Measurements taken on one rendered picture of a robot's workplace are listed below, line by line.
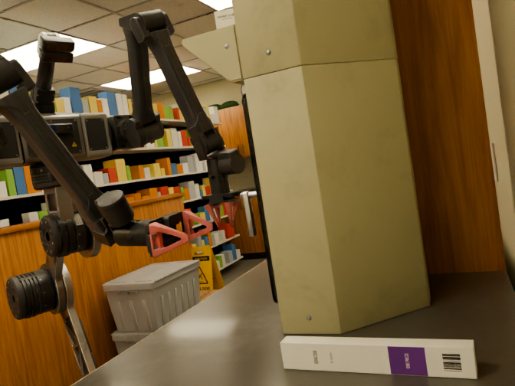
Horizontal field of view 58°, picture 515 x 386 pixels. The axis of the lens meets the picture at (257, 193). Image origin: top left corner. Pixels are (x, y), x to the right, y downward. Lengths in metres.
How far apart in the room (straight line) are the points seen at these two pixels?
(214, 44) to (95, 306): 2.62
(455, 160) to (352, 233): 0.39
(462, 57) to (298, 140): 0.48
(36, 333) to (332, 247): 2.39
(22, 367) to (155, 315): 0.76
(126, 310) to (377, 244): 2.48
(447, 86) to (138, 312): 2.46
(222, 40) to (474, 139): 0.60
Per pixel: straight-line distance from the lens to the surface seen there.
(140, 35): 1.40
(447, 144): 1.14
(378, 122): 0.88
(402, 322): 0.90
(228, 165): 1.31
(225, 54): 0.88
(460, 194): 1.15
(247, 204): 0.91
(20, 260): 2.93
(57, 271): 2.06
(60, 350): 3.14
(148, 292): 3.03
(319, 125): 0.82
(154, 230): 0.93
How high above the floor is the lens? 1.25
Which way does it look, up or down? 3 degrees down
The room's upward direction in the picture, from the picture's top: 9 degrees counter-clockwise
